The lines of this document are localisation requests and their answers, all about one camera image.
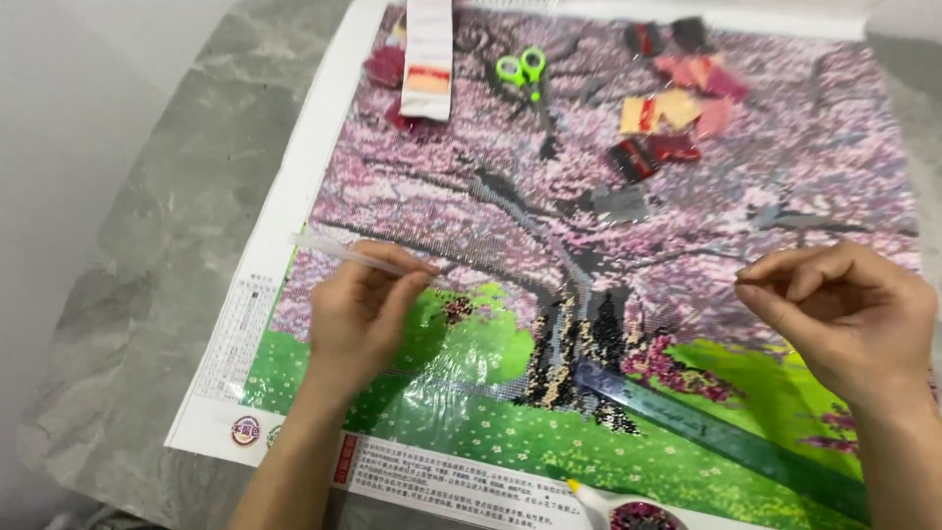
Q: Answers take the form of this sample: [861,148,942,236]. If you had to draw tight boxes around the person's right hand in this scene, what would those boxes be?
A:
[733,240,941,407]

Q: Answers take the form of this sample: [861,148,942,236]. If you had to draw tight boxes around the person's left hand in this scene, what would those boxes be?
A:
[308,241,443,396]

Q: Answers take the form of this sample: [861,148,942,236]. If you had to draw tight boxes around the clear diamond applicator pen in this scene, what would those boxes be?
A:
[289,233,447,288]

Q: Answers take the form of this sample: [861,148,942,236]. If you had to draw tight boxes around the clear plastic cover film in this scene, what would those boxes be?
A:
[316,6,922,461]

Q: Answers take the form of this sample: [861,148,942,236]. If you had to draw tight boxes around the transparent plastic ruler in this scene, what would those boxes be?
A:
[573,359,871,525]

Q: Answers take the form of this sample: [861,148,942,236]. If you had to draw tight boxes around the maroon bead packet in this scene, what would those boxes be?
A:
[383,99,422,134]
[364,46,407,91]

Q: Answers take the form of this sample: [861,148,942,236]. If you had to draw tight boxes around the cherry tree diamond painting canvas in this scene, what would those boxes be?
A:
[165,0,942,530]

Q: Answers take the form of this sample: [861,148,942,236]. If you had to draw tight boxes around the white paper packet strip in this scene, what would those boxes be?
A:
[399,0,455,123]

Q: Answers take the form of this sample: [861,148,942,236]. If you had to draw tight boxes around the grey bead packet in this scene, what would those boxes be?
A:
[591,186,650,226]

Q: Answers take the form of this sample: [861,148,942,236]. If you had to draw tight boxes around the dark red beads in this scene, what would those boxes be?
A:
[609,502,681,530]

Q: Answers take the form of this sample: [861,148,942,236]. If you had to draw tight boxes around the white bead tray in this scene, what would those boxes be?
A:
[566,477,690,530]

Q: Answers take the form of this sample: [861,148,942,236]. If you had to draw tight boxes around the pile of coloured bead packets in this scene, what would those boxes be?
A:
[606,15,752,185]

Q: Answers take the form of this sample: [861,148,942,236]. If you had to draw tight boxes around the green handled scissors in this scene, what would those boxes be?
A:
[495,46,562,160]

